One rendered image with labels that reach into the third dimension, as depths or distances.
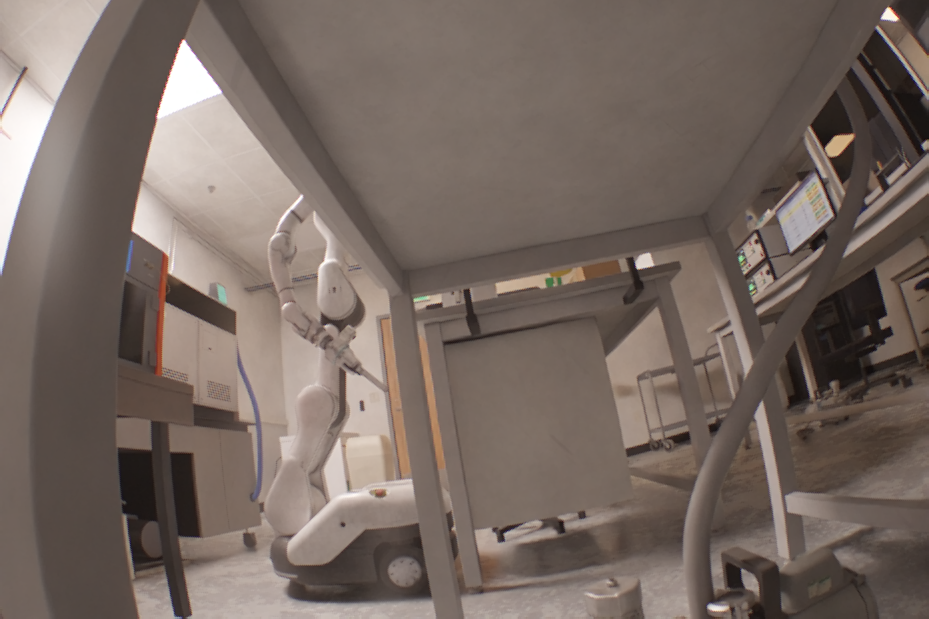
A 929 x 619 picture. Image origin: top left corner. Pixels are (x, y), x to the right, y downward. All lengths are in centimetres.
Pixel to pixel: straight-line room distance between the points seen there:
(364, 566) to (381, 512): 19
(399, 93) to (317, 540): 132
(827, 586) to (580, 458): 103
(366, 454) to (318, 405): 244
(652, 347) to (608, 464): 406
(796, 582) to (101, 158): 72
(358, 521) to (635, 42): 140
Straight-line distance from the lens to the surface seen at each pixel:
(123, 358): 134
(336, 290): 178
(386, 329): 555
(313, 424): 170
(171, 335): 243
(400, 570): 152
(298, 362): 587
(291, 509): 174
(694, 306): 581
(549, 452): 149
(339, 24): 51
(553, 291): 143
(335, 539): 153
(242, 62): 47
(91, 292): 23
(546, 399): 149
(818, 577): 65
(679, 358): 151
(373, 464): 409
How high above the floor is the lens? 46
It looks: 22 degrees up
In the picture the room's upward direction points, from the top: 10 degrees counter-clockwise
